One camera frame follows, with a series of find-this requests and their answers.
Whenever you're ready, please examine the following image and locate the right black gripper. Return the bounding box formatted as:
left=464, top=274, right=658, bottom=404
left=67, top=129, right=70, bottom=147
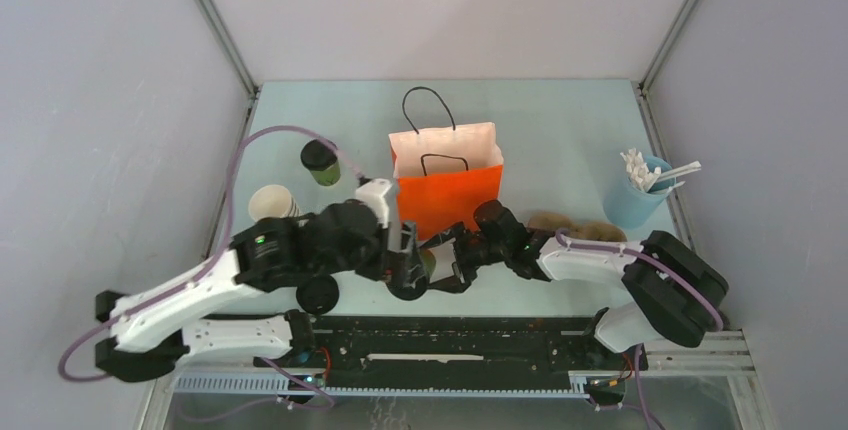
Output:
left=419, top=222, right=509, bottom=296

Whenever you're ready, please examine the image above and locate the orange paper bag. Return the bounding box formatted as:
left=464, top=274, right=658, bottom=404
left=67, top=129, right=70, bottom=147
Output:
left=388, top=97, right=504, bottom=241

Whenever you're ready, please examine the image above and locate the brown pulp cup carrier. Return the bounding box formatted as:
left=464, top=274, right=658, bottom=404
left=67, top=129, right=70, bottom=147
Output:
left=527, top=211, right=627, bottom=242

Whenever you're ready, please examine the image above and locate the black coffee cup lid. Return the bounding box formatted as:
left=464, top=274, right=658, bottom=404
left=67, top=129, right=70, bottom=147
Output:
left=300, top=139, right=338, bottom=171

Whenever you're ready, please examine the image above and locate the green paper coffee cup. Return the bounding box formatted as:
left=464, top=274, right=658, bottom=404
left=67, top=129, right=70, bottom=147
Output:
left=310, top=162, right=341, bottom=187

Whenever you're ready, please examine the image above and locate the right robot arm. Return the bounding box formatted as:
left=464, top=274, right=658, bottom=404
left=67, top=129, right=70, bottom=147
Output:
left=419, top=200, right=729, bottom=368

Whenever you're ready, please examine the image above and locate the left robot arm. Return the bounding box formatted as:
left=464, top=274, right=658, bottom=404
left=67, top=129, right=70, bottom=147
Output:
left=94, top=200, right=430, bottom=383

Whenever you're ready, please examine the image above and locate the stack of black lids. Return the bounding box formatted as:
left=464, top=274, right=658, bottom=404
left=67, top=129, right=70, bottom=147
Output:
left=296, top=275, right=340, bottom=315

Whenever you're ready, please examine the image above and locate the stack of paper cups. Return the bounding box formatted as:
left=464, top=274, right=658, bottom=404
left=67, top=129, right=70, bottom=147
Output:
left=247, top=184, right=301, bottom=222

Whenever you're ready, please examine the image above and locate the blue cup of stirrers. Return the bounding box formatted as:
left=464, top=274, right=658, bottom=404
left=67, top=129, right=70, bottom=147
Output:
left=603, top=148, right=703, bottom=229

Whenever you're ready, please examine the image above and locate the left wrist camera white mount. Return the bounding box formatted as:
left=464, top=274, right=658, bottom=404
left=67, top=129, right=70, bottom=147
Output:
left=355, top=177, right=402, bottom=252

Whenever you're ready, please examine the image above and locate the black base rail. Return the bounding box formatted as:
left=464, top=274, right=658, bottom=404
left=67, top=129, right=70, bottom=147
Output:
left=276, top=316, right=648, bottom=392

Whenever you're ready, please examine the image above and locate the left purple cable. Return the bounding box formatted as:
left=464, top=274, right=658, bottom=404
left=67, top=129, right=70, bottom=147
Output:
left=57, top=125, right=366, bottom=415

